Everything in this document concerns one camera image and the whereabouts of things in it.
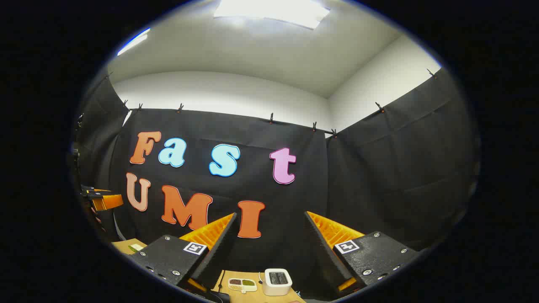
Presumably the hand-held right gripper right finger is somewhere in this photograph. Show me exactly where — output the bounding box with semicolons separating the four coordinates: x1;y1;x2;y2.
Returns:
304;210;422;295

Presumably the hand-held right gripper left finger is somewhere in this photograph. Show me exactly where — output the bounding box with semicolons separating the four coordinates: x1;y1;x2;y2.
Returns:
130;213;237;293

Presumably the white divided seasoning dish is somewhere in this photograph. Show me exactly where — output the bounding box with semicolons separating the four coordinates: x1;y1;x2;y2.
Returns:
228;278;258;293

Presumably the white toaster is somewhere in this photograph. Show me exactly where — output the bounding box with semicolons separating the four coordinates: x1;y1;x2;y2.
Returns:
263;268;293;296

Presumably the black backdrop cloth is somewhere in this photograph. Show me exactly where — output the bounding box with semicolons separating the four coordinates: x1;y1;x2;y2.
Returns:
69;67;480;295

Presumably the narrow ceiling light strip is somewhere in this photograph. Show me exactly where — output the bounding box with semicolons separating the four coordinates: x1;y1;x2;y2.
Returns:
117;28;151;56

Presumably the row of backdrop clips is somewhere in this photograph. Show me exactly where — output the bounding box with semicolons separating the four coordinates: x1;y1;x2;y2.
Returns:
105;67;438;139

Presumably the ceiling light panel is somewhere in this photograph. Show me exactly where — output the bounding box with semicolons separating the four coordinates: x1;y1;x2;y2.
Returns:
213;0;330;30

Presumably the black power cable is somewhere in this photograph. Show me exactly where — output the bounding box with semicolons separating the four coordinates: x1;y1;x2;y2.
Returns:
206;269;231;303

